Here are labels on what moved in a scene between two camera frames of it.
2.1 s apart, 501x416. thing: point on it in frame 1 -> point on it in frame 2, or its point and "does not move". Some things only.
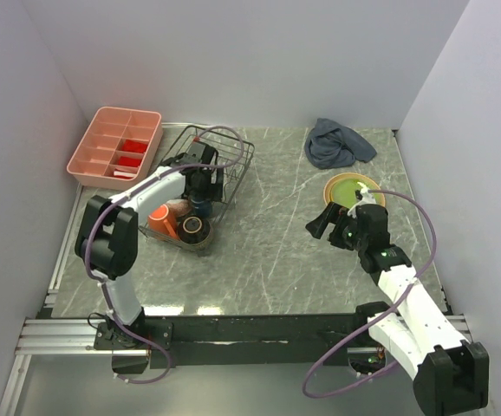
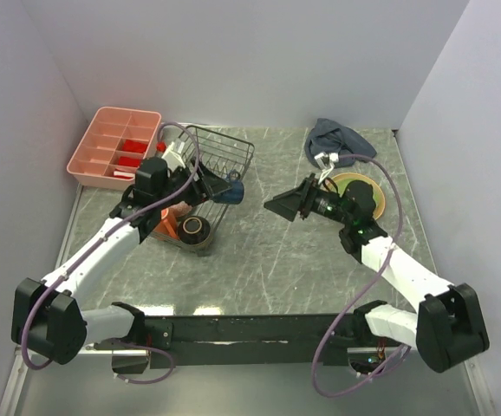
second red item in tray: (126, 161) does not move
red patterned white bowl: (179, 207) does not move
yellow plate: (327, 192) does not move
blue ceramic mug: (203, 209) -> (233, 195)
